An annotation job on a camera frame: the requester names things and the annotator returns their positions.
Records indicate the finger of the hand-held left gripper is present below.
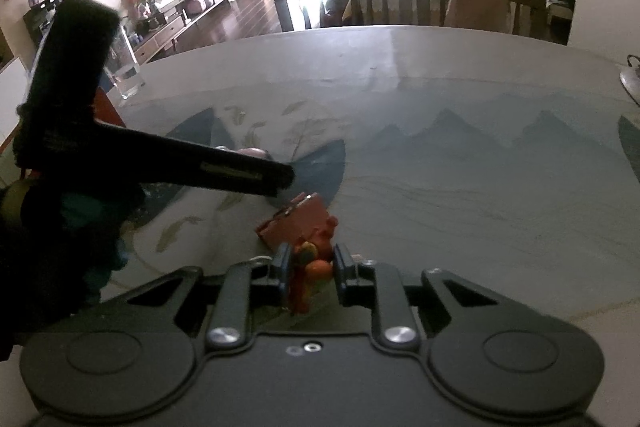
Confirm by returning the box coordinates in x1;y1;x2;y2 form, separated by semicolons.
145;136;297;198

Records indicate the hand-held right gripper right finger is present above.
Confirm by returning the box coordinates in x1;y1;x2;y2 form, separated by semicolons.
334;243;506;349

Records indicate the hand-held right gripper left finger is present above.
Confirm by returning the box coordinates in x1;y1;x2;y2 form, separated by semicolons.
127;243;293;350

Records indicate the red orange toy figure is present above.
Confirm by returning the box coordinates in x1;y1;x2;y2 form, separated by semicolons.
289;214;342;316

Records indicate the pink object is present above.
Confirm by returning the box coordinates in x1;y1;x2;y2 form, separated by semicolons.
215;146;275;160

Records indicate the small red box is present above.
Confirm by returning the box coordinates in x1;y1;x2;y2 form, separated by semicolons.
256;192;331;253

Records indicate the flower print drinking glass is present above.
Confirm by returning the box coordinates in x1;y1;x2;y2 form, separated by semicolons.
106;27;147;100

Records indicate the white cabinet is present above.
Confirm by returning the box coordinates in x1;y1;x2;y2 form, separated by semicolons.
0;56;32;145

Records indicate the black coffee machine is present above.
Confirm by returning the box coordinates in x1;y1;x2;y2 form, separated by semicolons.
22;0;67;48

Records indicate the artificial flower bouquet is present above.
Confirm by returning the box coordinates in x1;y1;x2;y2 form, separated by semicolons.
127;0;161;32

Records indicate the wooden television cabinet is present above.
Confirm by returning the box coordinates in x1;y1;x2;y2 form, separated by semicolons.
120;0;236;64

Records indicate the metal lid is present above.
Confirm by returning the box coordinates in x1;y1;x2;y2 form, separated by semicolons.
619;54;640;106

